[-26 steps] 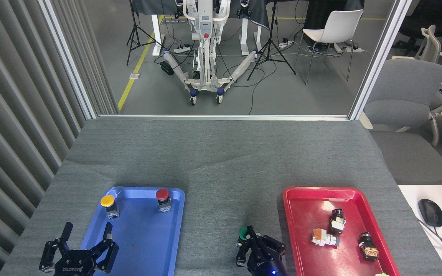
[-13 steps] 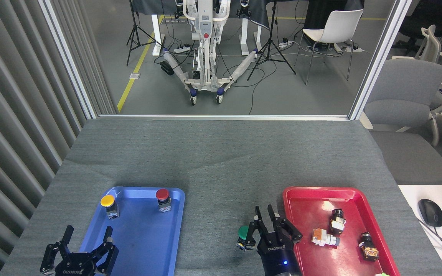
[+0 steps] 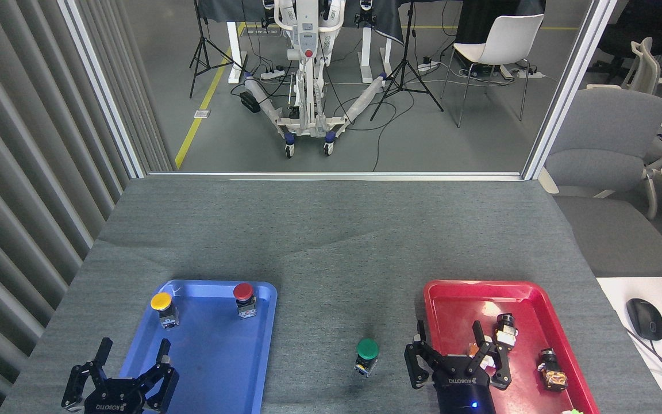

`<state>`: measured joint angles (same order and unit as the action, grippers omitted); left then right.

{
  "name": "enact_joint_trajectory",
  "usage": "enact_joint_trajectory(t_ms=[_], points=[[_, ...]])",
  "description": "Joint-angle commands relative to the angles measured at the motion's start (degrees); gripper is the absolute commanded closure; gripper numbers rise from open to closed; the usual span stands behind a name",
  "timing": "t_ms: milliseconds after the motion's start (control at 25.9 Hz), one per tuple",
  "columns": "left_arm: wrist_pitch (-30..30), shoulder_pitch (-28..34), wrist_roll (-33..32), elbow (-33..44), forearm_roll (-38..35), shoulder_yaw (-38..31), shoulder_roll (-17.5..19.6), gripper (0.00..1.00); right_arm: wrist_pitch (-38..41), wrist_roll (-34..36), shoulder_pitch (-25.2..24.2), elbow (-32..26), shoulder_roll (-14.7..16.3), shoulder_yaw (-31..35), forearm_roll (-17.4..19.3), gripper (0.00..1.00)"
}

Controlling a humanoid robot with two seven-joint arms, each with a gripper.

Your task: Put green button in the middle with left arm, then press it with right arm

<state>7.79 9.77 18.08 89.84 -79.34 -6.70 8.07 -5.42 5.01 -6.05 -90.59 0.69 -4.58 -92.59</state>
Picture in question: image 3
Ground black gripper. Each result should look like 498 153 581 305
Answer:
61 338 180 414
405 320 513 414

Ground green push button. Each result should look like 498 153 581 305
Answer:
355 338 380 378

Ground yellow push button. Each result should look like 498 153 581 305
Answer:
151 292 179 329

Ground red push button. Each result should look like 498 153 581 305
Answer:
233 282 257 319

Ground white crumpled wrapper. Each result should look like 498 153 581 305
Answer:
468 343 496 369

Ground red plastic tray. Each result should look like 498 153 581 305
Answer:
424 279 601 414

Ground blue plastic tray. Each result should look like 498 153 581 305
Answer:
118 279 278 414

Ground black computer mouse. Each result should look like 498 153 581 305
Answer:
626 298 662 341

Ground white desk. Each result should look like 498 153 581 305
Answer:
595 277 662 414

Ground grey padded office chair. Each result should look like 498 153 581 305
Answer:
538 88 662 278

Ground black tripod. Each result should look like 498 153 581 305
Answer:
370 0 444 121
189 0 245 98

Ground white table leg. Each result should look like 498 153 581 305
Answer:
226 20 247 85
360 26 393 85

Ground white chair with metal legs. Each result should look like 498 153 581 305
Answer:
440 14 545 128

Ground white mesh office chair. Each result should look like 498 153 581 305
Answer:
587 37 662 95

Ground white stand on wheels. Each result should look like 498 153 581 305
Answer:
243 0 389 159

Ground black knob switch white base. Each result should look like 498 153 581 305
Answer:
492 313 519 350

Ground black switch orange base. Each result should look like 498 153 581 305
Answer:
537 347 569 392

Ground grey mouse cable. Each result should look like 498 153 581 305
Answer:
624 327 662 394

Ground silver frame rail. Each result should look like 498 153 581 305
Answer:
147 171 524 182

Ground silver frame post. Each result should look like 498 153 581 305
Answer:
58 0 148 179
522 0 618 180

